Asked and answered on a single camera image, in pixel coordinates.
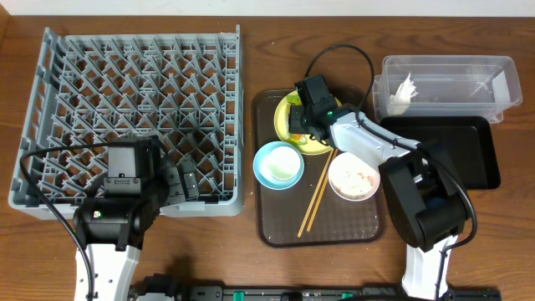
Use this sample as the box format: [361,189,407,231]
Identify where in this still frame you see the yellow green snack wrapper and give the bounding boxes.
[284,91,308,145]

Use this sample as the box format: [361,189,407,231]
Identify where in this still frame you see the pink bowl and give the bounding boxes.
[328,152,380,202]

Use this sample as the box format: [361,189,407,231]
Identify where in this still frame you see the white cup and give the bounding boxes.
[260,146,301,181]

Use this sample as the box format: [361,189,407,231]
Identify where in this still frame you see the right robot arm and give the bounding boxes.
[288,101,476,300]

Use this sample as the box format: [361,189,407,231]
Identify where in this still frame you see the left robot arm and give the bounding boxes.
[73,136,199,300]

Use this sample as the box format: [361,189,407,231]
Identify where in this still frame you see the grey plastic dishwasher rack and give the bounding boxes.
[8,30,244,220]

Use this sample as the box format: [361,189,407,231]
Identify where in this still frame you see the clear plastic waste bin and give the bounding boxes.
[373,55,522,124]

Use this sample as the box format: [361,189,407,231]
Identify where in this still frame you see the yellow plate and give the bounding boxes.
[273,92,333,156]

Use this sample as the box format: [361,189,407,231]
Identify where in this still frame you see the right wooden chopstick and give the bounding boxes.
[306,149,339,232]

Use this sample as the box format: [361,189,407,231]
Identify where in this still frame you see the wooden chopstick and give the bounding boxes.
[306,149,339,232]
[297,150,334,237]

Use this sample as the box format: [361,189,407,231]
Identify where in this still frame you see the crumpled white tissue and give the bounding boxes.
[387,74,419,116]

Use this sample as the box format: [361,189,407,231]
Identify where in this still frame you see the brown serving tray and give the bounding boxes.
[251,86,387,248]

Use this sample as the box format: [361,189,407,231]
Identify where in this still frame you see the left wooden chopstick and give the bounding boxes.
[297,150,334,237]

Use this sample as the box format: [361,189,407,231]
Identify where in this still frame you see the black tray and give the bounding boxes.
[380,116,501,190]

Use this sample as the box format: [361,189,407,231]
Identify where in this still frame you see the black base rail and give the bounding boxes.
[129,273,502,301]

